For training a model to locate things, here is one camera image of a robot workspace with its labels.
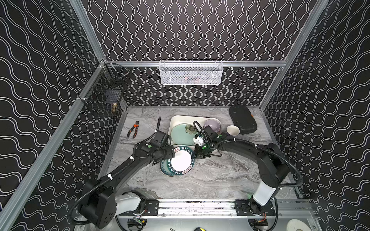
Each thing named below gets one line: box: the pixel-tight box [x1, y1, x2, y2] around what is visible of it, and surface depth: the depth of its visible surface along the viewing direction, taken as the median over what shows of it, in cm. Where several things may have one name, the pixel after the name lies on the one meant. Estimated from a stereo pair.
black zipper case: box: [228, 104, 258, 135], surface depth 107 cm
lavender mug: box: [226, 125, 241, 137], surface depth 100 cm
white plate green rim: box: [167, 145, 196, 176], surface depth 87 cm
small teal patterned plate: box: [159, 158, 176, 177], surface depth 87 cm
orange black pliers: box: [126, 120, 140, 139], surface depth 108 cm
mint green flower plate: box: [170, 123, 197, 146], surface depth 105 cm
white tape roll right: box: [286, 218, 312, 231], surface depth 71 cm
